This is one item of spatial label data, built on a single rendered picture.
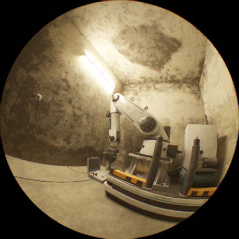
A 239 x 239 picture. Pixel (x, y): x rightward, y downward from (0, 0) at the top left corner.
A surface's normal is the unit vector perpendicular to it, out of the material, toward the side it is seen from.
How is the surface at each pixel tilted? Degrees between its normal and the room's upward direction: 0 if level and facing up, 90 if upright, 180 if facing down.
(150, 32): 180
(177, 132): 90
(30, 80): 90
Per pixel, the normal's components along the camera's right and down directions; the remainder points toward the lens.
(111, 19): -0.24, 0.93
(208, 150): -0.56, -0.37
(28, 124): 0.86, 0.07
